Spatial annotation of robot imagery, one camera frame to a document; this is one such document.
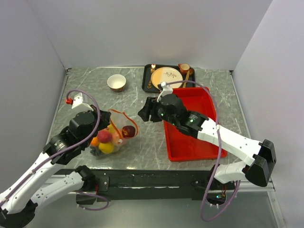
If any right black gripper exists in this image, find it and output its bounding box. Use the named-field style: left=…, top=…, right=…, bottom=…
left=137, top=97, right=178, bottom=127

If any green orange mango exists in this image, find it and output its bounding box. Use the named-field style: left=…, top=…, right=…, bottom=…
left=90, top=137, right=99, bottom=147

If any dark purple passionfruit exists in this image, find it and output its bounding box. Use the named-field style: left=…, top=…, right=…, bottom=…
left=122, top=125, right=136, bottom=138

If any red wrinkled fruit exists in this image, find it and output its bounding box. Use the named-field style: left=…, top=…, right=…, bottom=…
left=97, top=130, right=112, bottom=143

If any clear zip top bag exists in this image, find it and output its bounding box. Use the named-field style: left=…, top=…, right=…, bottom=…
left=90, top=109, right=139, bottom=158

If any dark grape bunch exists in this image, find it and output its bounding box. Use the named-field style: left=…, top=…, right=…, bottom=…
left=90, top=147, right=104, bottom=158

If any yellow pear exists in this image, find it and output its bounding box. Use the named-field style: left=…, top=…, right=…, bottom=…
left=98, top=142, right=114, bottom=154

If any peach fruit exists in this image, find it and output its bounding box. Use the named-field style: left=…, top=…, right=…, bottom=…
left=112, top=132, right=122, bottom=145

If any green yellow orange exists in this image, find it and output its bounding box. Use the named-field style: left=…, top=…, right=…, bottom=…
left=107, top=124, right=115, bottom=134

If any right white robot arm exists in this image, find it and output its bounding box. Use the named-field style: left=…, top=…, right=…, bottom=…
left=138, top=94, right=276, bottom=189

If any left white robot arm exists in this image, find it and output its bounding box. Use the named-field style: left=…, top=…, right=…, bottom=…
left=0, top=110, right=111, bottom=228

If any white brown bowl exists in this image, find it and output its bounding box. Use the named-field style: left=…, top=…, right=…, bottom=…
left=107, top=74, right=126, bottom=92

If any orange white plate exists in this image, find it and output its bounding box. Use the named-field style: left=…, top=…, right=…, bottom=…
left=151, top=67, right=183, bottom=89

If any gold fork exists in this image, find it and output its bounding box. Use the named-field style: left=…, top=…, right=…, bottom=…
left=147, top=64, right=156, bottom=89

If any red plastic bin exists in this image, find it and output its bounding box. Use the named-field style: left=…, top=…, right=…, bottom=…
left=164, top=87, right=218, bottom=162

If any black serving tray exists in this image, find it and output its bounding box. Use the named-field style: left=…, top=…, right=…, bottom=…
left=142, top=64, right=195, bottom=94

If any small brown cup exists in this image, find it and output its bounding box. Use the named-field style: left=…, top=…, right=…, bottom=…
left=178, top=63, right=190, bottom=75

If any gold spoon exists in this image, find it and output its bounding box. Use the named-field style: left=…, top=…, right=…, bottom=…
left=186, top=68, right=194, bottom=80

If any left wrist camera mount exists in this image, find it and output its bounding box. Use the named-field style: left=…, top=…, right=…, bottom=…
left=66, top=93, right=93, bottom=113

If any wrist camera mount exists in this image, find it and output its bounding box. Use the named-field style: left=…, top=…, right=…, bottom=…
left=157, top=82, right=173, bottom=103
left=66, top=93, right=93, bottom=113

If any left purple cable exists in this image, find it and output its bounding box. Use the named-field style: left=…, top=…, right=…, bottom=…
left=0, top=89, right=110, bottom=211

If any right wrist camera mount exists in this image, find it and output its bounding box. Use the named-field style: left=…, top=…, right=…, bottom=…
left=157, top=82, right=173, bottom=103

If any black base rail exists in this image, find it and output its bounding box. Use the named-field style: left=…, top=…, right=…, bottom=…
left=64, top=167, right=236, bottom=206

